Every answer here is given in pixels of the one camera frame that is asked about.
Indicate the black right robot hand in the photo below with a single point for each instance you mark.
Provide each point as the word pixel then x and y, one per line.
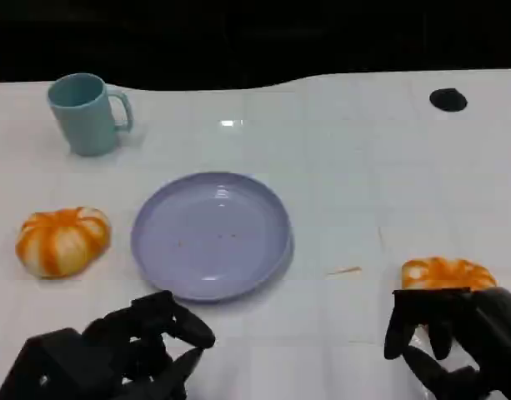
pixel 488 333

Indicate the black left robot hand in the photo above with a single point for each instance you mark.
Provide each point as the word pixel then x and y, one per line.
pixel 146 333

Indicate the orange white toy bread roll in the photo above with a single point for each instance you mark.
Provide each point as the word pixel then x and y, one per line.
pixel 59 246
pixel 442 275

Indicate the lilac plate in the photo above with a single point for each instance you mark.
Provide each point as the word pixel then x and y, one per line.
pixel 213 233

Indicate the pale green mug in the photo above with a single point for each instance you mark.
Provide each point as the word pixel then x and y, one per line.
pixel 88 121

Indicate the black table grommet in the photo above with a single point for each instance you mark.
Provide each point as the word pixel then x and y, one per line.
pixel 447 100

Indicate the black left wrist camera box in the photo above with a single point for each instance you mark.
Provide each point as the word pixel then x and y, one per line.
pixel 42 362

